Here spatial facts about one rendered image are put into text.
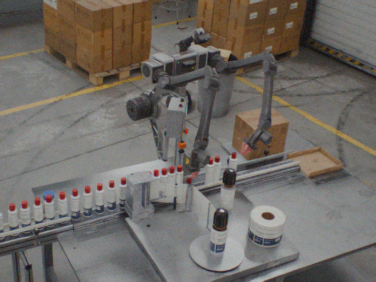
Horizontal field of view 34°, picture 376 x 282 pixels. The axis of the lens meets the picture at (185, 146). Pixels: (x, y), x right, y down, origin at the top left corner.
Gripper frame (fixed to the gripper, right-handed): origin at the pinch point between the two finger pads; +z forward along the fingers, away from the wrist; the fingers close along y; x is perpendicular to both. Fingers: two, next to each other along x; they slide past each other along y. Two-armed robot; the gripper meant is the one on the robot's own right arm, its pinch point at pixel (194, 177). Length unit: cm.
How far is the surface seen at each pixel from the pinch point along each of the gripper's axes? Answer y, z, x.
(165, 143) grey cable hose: -13.2, -19.4, 14.9
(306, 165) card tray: 97, 17, 5
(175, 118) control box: -11.7, -40.6, 7.3
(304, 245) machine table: 41, 19, -64
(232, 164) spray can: 31.2, 0.2, 3.5
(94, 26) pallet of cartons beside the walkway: 67, 27, 338
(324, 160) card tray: 113, 17, 5
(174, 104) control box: -9.0, -45.9, 14.7
